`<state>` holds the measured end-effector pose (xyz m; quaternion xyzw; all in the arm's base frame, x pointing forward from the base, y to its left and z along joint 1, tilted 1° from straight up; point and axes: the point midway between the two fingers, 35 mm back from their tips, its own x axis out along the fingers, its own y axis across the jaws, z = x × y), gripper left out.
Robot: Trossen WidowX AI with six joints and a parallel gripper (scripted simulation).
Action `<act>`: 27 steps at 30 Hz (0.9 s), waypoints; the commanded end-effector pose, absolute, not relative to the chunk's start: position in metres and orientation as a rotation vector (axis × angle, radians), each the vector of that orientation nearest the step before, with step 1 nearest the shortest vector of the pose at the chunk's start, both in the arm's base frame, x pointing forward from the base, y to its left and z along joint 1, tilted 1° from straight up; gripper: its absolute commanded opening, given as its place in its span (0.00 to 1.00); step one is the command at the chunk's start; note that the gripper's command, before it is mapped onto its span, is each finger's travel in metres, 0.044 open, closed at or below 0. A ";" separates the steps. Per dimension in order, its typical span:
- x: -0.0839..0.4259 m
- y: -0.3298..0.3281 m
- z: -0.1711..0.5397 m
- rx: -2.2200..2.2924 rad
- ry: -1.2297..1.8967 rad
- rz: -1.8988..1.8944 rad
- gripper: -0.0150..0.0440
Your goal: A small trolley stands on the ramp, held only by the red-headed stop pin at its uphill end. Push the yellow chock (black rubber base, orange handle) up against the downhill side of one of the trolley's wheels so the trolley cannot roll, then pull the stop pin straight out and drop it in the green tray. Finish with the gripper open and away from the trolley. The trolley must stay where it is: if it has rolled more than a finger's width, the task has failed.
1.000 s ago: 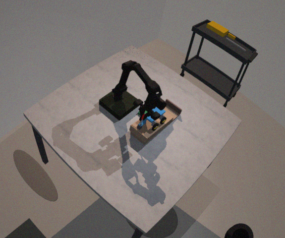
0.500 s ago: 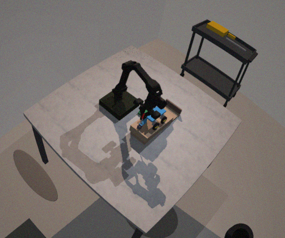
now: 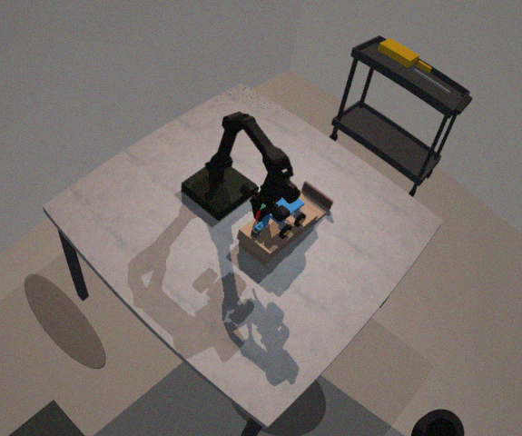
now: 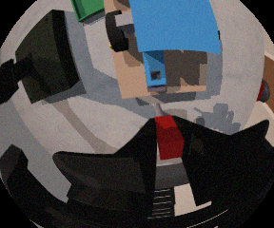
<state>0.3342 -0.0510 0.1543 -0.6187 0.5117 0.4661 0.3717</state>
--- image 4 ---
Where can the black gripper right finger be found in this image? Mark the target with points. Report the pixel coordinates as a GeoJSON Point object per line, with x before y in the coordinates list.
{"type": "Point", "coordinates": [208, 156]}

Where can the green tray floor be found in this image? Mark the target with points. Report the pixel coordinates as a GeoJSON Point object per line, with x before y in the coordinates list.
{"type": "Point", "coordinates": [86, 6]}

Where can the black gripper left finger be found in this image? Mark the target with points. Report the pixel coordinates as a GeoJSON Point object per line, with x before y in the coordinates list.
{"type": "Point", "coordinates": [131, 168]}

